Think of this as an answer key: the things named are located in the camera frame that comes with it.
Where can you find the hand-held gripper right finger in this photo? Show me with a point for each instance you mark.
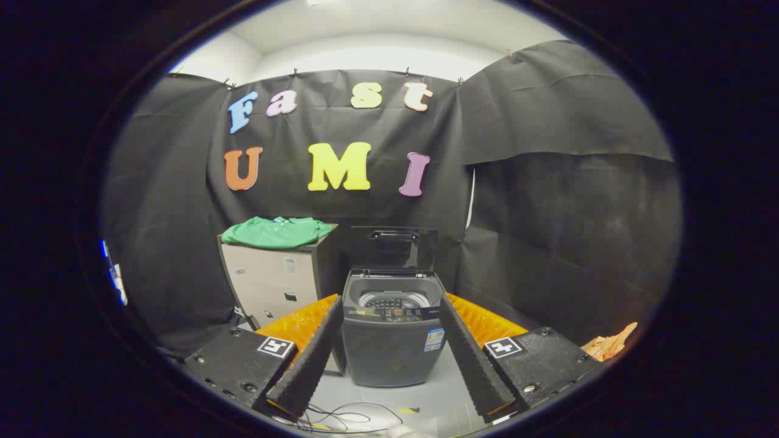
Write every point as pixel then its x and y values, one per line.
pixel 471 362

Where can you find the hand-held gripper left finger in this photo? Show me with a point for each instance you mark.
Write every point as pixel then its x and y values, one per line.
pixel 307 362

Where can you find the grey washing machine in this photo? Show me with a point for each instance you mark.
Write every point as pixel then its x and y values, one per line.
pixel 389 356

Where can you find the green polo shirt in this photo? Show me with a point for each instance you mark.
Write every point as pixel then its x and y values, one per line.
pixel 274 234

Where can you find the grey drawer cabinet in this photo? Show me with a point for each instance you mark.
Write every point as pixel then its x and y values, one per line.
pixel 268 280

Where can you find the orange cloth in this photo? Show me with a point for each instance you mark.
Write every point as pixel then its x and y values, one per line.
pixel 608 347

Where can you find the black backdrop cloth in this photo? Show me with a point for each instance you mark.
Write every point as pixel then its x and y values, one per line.
pixel 523 213

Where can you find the blue and white object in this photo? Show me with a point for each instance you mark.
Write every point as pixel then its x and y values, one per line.
pixel 115 277

